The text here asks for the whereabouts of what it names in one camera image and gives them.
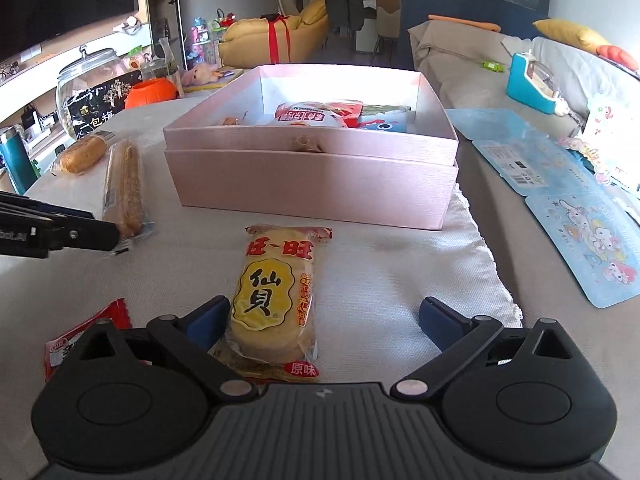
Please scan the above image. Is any yellow rice cracker pack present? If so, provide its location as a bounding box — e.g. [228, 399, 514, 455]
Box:
[209, 224, 332, 382]

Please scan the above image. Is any round bread bun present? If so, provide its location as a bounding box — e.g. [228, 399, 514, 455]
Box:
[51, 130, 115, 176]

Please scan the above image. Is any long wafer biscuit pack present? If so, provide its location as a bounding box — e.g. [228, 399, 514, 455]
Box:
[102, 140, 154, 254]

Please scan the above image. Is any red snack packet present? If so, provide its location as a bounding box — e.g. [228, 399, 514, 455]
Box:
[43, 298, 132, 382]

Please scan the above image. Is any red white snack bag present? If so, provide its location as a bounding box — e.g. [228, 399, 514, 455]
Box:
[270, 101, 363, 128]

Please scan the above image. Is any teal water bottle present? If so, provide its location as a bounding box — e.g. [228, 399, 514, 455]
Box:
[1, 126, 38, 195]

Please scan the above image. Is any black plum snack bag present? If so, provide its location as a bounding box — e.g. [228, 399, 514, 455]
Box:
[63, 70, 142, 139]

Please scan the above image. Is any glass jar with lid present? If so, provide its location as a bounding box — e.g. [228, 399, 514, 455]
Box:
[55, 44, 126, 140]

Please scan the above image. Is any blue cartoon sticker sheet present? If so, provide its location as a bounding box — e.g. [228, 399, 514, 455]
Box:
[447, 108, 639, 309]

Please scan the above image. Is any orange pumpkin bowl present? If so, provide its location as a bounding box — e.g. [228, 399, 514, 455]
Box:
[125, 78, 180, 110]

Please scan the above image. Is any pink cardboard gift box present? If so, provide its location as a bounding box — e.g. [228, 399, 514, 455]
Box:
[164, 64, 459, 230]

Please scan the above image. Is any blue snack packet in box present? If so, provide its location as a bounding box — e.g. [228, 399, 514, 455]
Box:
[357, 105, 411, 132]

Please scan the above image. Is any pink plush toy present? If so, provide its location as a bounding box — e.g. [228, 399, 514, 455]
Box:
[181, 62, 222, 87]

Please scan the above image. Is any teal tape dispenser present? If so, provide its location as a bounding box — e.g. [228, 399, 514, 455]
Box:
[506, 51, 562, 115]

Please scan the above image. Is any grey covered sofa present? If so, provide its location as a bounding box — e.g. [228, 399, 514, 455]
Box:
[406, 19, 640, 162]

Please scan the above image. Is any yellow sofa with ribbon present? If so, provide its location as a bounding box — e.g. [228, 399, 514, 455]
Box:
[219, 0, 329, 70]

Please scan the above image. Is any yellow cushion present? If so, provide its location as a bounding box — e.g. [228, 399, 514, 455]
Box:
[533, 18, 611, 54]

